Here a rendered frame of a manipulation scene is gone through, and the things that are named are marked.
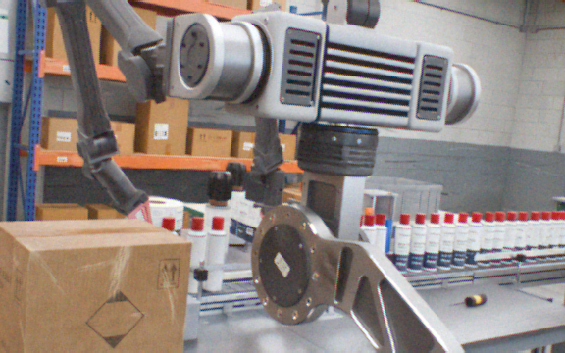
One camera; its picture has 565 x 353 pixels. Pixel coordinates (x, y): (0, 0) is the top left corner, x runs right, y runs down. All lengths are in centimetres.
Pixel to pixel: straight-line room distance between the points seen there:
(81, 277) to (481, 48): 880
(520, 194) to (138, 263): 931
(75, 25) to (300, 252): 71
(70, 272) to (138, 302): 15
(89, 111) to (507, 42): 898
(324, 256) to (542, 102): 928
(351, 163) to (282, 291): 24
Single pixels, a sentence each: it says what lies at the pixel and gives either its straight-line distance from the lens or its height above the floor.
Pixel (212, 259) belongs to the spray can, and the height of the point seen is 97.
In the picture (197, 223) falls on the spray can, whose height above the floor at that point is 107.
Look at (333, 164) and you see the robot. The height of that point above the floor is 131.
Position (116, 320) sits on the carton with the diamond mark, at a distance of 122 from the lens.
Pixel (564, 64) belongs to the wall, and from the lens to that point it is 1010.
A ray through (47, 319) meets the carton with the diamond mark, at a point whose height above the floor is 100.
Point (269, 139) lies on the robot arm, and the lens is 180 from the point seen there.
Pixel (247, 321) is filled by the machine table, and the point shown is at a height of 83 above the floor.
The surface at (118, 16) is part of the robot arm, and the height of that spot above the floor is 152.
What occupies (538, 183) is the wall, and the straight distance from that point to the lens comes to 1013.
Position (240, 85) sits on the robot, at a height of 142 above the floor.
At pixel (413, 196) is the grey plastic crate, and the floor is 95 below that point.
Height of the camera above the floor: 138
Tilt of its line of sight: 6 degrees down
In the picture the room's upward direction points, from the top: 6 degrees clockwise
